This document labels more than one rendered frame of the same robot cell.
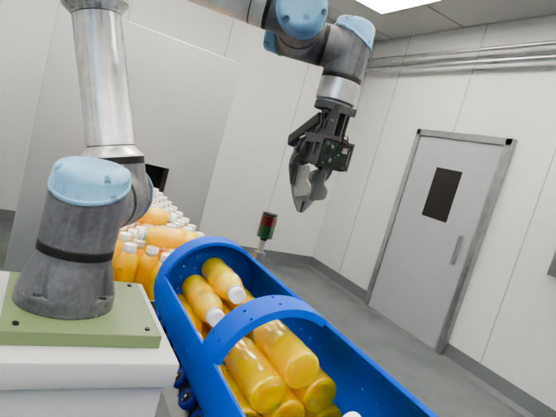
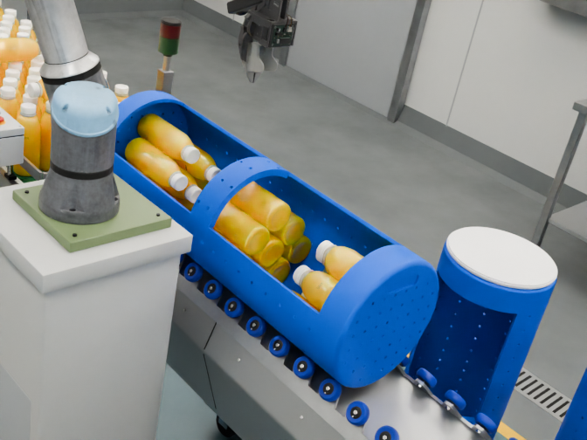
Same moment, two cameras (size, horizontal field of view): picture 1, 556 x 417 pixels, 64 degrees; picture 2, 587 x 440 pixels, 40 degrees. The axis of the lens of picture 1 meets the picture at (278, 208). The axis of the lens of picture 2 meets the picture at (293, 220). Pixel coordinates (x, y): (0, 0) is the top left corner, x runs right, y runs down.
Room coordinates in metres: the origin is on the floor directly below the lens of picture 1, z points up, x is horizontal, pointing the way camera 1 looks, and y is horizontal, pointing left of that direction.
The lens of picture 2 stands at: (-0.73, 0.35, 1.95)
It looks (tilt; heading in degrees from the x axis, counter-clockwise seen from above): 28 degrees down; 341
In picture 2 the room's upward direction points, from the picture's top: 12 degrees clockwise
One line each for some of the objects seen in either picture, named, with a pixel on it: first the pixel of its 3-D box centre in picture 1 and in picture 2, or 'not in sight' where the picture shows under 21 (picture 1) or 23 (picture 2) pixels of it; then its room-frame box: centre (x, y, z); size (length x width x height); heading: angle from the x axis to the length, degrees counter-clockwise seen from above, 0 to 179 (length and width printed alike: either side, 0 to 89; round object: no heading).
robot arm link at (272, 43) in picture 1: (296, 35); not in sight; (0.82, 0.05, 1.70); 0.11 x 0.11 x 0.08; 3
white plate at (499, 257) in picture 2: not in sight; (501, 256); (0.79, -0.73, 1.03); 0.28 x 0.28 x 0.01
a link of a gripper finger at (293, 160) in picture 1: (302, 163); (249, 39); (0.85, -0.02, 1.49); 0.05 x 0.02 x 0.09; 118
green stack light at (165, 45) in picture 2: (266, 231); (169, 44); (1.73, 0.02, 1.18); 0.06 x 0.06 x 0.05
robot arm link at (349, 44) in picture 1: (347, 50); not in sight; (0.84, -0.04, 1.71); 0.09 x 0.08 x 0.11; 93
